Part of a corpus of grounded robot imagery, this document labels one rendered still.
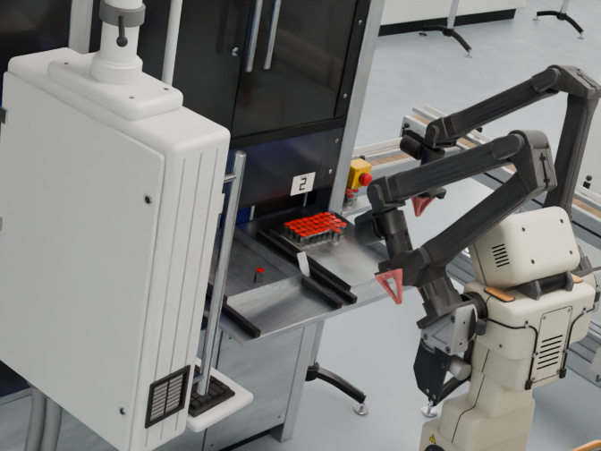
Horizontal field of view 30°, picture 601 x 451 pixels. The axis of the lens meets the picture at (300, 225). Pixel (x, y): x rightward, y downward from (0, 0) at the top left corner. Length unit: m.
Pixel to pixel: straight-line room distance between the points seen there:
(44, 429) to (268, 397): 1.10
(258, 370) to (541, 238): 1.34
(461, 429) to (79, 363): 0.89
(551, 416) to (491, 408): 1.75
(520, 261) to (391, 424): 1.74
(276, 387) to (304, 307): 0.79
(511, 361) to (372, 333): 2.05
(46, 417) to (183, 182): 0.84
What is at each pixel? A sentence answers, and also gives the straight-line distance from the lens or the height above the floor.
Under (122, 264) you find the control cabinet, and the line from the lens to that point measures 2.25.
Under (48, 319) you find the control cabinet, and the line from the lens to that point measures 2.50.
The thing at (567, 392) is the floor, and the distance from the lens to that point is 4.56.
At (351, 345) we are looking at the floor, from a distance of 4.45.
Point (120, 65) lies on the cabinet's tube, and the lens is 2.22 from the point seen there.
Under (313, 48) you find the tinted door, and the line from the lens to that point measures 3.07.
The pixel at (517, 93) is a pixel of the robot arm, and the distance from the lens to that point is 2.80.
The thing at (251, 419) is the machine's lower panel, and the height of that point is 0.17.
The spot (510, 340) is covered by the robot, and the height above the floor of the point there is 1.16.
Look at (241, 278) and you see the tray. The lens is 3.00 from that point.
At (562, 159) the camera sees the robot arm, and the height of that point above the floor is 1.43.
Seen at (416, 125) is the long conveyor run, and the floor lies 0.92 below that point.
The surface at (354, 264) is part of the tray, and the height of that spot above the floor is 0.88.
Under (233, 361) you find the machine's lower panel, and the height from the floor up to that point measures 0.44.
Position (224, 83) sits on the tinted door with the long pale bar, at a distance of 2.90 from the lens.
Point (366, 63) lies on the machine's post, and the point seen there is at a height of 1.37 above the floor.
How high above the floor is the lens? 2.41
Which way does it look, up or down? 27 degrees down
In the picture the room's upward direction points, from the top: 11 degrees clockwise
